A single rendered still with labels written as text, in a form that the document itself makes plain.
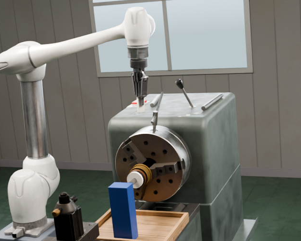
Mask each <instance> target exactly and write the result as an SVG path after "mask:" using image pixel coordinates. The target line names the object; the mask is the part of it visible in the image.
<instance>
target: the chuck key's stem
mask: <svg viewBox="0 0 301 241"><path fill-rule="evenodd" d="M154 115H156V119H155V121H154V123H152V126H153V130H152V131H156V126H157V121H158V111H153V116H154ZM153 116H152V117H153Z"/></svg>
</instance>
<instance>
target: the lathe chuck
mask: <svg viewBox="0 0 301 241"><path fill-rule="evenodd" d="M151 130H153V127H150V128H144V129H141V130H139V131H137V132H135V133H134V134H132V135H131V136H130V137H128V138H127V139H126V140H125V141H127V140H128V139H129V138H130V139H131V140H132V141H133V143H134V144H135V145H136V147H137V148H138V149H139V150H140V152H141V153H142V154H143V155H144V157H145V158H151V159H153V160H154V161H155V162H156V163H166V162H178V161H182V160H183V165H184V169H183V170H178V171H177V172H176V173H175V174H166V175H162V176H157V177H156V178H152V179H151V181H150V182H149V183H148V184H147V187H146V190H145V193H144V196H143V199H142V200H143V201H147V202H161V201H164V200H167V199H169V198H170V197H172V196H173V195H174V194H175V193H176V192H177V191H178V190H179V189H180V188H181V186H182V185H183V184H184V183H185V181H186V179H187V177H188V174H189V169H190V162H189V156H188V153H187V151H186V148H185V147H184V145H183V144H182V142H181V141H180V140H179V139H178V138H177V137H176V136H175V135H173V134H172V133H170V132H169V131H167V130H164V129H161V128H156V130H157V132H154V131H151ZM125 141H124V142H125ZM124 142H123V143H122V144H121V145H120V147H119V149H118V151H117V154H116V159H115V167H116V172H117V175H118V178H119V180H120V182H121V183H127V177H128V175H129V173H130V171H131V170H132V168H131V167H130V164H131V163H130V161H129V160H128V159H127V157H128V155H127V154H126V153H125V152H124V150H123V149H122V148H123V147H124V146H125V144H124Z"/></svg>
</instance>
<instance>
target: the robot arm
mask: <svg viewBox="0 0 301 241"><path fill-rule="evenodd" d="M154 30H155V22H154V19H153V18H152V17H151V16H150V15H148V14H147V12H146V10H145V9H144V8H143V7H133V8H129V9H127V11H126V14H125V19H124V21H123V23H122V24H121V25H119V26H116V27H113V28H110V29H107V30H103V31H100V32H97V33H92V34H89V35H85V36H81V37H78V38H75V39H71V40H67V41H64V42H60V43H54V44H43V45H40V44H39V43H37V42H33V41H27V42H23V43H19V44H17V45H16V46H14V47H12V48H11V49H9V50H7V51H5V52H3V53H1V54H0V73H1V74H3V75H15V74H16V76H17V78H18V80H19V81H20V83H21V97H22V106H23V116H24V126H25V136H26V146H27V157H26V158H25V159H24V161H23V169H21V170H18V171H16V172H15V173H14V174H13V175H12V176H11V177H10V180H9V184H8V198H9V205H10V210H11V215H12V221H13V226H12V227H11V228H9V229H7V230H5V232H4V234H5V235H12V237H13V238H14V239H16V238H19V237H21V236H27V237H33V238H37V237H39V236H40V235H41V234H42V233H43V232H44V231H46V230H47V229H48V228H49V227H51V226H52V225H54V219H48V218H47V216H46V208H45V206H46V203H47V199H48V198H49V197H50V196H51V195H52V194H53V193H54V191H55V190H56V189H57V187H58V185H59V181H60V174H59V170H58V168H57V167H56V164H55V160H54V158H53V157H52V156H51V155H50V154H49V153H48V143H47V132H46V122H45V111H44V100H43V85H42V79H43V78H44V76H45V67H46V64H47V63H49V62H51V61H53V60H56V59H58V58H61V57H64V56H67V55H70V54H74V53H77V52H80V51H83V50H86V49H88V48H91V47H94V46H97V45H100V44H103V43H106V42H110V41H113V40H117V39H126V41H127V48H128V58H131V59H130V67H131V68H133V73H131V77H132V83H133V89H134V95H136V97H137V110H138V113H145V102H144V98H145V97H146V96H147V84H148V78H149V77H148V76H146V75H145V68H146V67H147V66H148V60H147V57H149V45H148V42H149V38H150V36H151V35H152V34H153V32H154Z"/></svg>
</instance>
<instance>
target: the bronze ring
mask: <svg viewBox="0 0 301 241"><path fill-rule="evenodd" d="M131 172H138V173H140V174H141V175H142V177H143V184H142V185H141V186H140V187H142V186H144V185H147V184H148V183H149V182H150V181H151V179H152V173H151V170H150V169H149V168H148V167H147V166H146V165H144V164H137V165H135V166H134V167H133V168H132V170H131V171H130V173H131Z"/></svg>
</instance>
